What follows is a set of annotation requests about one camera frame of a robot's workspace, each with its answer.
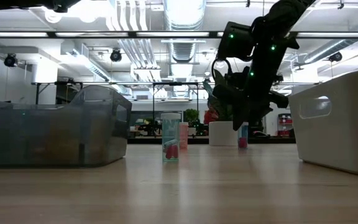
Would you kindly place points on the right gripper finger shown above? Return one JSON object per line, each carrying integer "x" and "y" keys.
{"x": 258, "y": 117}
{"x": 240, "y": 115}

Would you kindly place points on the blue medicine bottle white cap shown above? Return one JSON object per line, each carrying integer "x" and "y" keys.
{"x": 243, "y": 141}

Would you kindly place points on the pink medicine bottle white cap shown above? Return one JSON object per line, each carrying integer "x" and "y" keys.
{"x": 184, "y": 137}

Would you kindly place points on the clear tube with pink cap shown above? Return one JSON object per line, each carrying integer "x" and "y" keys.
{"x": 170, "y": 130}

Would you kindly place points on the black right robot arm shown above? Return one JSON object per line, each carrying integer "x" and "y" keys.
{"x": 269, "y": 31}

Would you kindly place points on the white plastic bin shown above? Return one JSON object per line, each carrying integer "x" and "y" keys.
{"x": 346, "y": 140}

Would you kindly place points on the dark transparent plastic bin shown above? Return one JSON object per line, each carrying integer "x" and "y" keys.
{"x": 57, "y": 140}

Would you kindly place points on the green plant in white pot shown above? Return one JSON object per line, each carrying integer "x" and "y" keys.
{"x": 222, "y": 133}

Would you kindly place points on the shelf with red boxes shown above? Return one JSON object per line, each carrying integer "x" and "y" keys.
{"x": 284, "y": 124}

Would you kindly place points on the red background object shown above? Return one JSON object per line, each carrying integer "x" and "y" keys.
{"x": 210, "y": 117}

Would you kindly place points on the green background plant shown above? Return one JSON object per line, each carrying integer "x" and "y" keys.
{"x": 191, "y": 115}

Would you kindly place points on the black ceiling spotlight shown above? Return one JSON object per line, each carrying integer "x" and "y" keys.
{"x": 335, "y": 57}
{"x": 116, "y": 55}
{"x": 10, "y": 60}

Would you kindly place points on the black background robot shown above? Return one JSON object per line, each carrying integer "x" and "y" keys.
{"x": 149, "y": 127}

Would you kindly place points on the long ceiling light strip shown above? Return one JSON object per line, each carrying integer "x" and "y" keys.
{"x": 172, "y": 34}

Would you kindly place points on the black background table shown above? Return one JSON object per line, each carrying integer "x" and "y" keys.
{"x": 57, "y": 83}

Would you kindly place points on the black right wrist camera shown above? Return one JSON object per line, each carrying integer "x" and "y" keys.
{"x": 239, "y": 77}

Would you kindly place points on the black background frame stand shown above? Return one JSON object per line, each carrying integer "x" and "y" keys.
{"x": 176, "y": 83}

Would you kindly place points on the silver ceiling duct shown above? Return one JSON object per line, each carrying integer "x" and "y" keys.
{"x": 183, "y": 15}

